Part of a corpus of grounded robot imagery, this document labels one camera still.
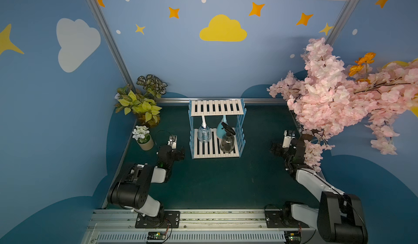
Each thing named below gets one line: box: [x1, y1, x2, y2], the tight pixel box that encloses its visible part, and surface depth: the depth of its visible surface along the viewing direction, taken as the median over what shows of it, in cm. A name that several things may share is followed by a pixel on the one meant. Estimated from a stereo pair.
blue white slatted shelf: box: [188, 98, 247, 160], surface depth 93 cm
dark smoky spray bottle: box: [219, 122, 237, 154], surface depth 87 cm
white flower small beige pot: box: [132, 125, 155, 151], surface depth 92 cm
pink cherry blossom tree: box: [267, 37, 418, 173], surface depth 59 cm
